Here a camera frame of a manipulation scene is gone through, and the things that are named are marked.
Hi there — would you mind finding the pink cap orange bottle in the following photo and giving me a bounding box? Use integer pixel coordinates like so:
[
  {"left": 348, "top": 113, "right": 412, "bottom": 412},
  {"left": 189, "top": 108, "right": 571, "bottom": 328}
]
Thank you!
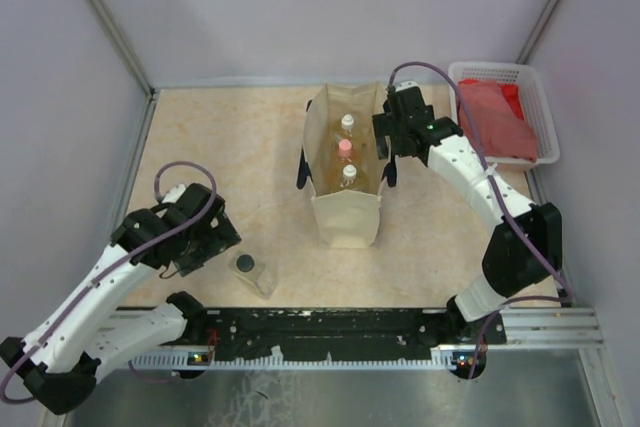
[{"left": 329, "top": 139, "right": 363, "bottom": 168}]

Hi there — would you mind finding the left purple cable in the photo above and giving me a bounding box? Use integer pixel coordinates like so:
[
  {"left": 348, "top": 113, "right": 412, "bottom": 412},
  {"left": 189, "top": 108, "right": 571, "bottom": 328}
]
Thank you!
[{"left": 0, "top": 161, "right": 218, "bottom": 405}]

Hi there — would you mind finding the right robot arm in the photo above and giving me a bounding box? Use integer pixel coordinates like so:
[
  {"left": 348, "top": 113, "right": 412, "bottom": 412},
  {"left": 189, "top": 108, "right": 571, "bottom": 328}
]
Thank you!
[{"left": 372, "top": 82, "right": 562, "bottom": 343}]

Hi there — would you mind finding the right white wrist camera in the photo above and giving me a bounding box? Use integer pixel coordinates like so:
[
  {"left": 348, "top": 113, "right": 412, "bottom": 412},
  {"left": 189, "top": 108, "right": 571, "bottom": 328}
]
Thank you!
[{"left": 390, "top": 80, "right": 419, "bottom": 93}]

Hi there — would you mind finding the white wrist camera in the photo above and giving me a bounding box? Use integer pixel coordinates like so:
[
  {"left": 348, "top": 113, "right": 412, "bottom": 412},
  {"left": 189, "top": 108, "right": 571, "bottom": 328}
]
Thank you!
[
  {"left": 390, "top": 80, "right": 419, "bottom": 93},
  {"left": 162, "top": 183, "right": 187, "bottom": 203}
]

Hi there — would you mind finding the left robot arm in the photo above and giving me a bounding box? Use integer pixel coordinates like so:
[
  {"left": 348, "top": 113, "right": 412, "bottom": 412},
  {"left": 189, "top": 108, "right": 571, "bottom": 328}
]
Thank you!
[{"left": 1, "top": 183, "right": 241, "bottom": 415}]

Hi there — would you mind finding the amber bottle white cap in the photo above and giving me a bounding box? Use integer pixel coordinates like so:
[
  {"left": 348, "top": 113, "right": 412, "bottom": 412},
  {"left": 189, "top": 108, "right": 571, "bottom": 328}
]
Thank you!
[{"left": 328, "top": 164, "right": 369, "bottom": 194}]

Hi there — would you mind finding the yellow liquid bottle white cap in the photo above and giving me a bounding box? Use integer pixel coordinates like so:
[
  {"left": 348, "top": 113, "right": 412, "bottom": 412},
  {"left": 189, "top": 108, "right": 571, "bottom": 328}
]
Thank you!
[{"left": 329, "top": 114, "right": 364, "bottom": 142}]

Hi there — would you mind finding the beige canvas bag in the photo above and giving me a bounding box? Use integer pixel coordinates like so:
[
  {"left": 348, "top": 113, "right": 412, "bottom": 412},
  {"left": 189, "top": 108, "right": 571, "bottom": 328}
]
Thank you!
[{"left": 296, "top": 82, "right": 391, "bottom": 248}]

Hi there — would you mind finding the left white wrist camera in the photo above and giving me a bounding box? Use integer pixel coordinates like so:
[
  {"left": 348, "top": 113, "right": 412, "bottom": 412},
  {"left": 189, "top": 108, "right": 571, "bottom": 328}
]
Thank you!
[{"left": 162, "top": 183, "right": 187, "bottom": 203}]

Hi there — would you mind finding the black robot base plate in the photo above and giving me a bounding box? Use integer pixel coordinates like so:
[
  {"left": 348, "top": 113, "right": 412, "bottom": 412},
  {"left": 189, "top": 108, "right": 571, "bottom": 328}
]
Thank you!
[{"left": 149, "top": 304, "right": 507, "bottom": 381}]

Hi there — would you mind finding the white plastic basket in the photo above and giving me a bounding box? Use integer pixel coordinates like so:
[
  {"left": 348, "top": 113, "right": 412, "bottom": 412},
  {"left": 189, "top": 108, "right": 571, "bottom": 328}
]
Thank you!
[{"left": 448, "top": 61, "right": 560, "bottom": 170}]

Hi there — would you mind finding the clear bottle black cap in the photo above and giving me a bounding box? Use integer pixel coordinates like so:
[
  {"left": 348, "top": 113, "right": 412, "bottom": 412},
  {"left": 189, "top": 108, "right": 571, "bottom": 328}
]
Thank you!
[{"left": 229, "top": 251, "right": 278, "bottom": 299}]

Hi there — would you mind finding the aluminium rail frame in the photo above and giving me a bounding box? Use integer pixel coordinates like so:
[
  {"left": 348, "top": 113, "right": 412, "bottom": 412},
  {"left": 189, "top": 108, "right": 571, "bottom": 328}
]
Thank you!
[{"left": 59, "top": 309, "right": 606, "bottom": 373}]

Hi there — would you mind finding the pink red cloth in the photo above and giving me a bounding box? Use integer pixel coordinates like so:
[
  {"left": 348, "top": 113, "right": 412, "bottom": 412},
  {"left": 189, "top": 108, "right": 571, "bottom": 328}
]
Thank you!
[{"left": 458, "top": 79, "right": 538, "bottom": 162}]

